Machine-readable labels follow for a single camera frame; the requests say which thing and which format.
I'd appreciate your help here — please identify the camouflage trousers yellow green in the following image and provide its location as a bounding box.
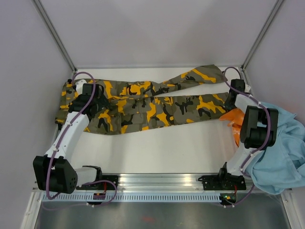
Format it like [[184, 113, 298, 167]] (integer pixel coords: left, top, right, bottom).
[[54, 64, 236, 136]]

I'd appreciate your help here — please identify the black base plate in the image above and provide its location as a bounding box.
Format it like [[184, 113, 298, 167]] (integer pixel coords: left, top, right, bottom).
[[76, 174, 119, 191], [198, 175, 246, 191]]

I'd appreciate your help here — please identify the orange garment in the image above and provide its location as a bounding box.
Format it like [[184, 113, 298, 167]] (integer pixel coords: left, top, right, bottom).
[[219, 108, 244, 146]]

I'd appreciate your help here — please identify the light blue garment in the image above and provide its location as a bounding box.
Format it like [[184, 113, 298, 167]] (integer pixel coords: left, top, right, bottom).
[[245, 103, 305, 195]]

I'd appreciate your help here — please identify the left aluminium frame post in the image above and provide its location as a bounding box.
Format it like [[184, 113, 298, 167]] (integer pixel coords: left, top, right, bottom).
[[31, 0, 77, 73]]

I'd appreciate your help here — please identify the white slotted cable duct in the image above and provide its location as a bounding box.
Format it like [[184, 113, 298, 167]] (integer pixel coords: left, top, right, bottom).
[[54, 192, 221, 203]]

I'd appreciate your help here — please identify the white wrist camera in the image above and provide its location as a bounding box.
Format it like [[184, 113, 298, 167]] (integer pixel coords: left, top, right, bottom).
[[244, 84, 251, 93], [75, 79, 87, 94]]

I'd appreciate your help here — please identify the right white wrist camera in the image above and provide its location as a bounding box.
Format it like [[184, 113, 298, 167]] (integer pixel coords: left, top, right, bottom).
[[244, 84, 251, 93]]

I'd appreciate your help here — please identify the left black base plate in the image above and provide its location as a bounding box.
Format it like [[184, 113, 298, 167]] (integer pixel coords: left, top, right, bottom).
[[76, 174, 119, 191]]

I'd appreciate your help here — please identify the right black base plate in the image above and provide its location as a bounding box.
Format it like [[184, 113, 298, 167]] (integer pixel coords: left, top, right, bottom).
[[198, 175, 246, 191]]

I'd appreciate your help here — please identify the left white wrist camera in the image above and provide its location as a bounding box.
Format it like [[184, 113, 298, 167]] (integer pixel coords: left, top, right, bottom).
[[75, 79, 87, 94]]

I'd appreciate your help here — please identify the aluminium frame post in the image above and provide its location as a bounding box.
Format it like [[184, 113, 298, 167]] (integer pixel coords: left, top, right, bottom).
[[31, 0, 77, 73], [240, 0, 285, 71]]

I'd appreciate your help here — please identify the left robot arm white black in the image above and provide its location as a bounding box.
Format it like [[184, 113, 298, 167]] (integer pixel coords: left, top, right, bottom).
[[33, 80, 109, 199]]

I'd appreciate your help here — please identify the right aluminium frame post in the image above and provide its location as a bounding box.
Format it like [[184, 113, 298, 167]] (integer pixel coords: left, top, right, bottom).
[[240, 0, 285, 71]]

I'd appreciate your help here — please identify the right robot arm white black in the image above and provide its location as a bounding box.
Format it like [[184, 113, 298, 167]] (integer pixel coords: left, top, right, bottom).
[[217, 79, 279, 190]]

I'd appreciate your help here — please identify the aluminium mounting rail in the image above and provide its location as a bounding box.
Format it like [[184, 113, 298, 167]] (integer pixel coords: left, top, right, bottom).
[[33, 173, 293, 193]]

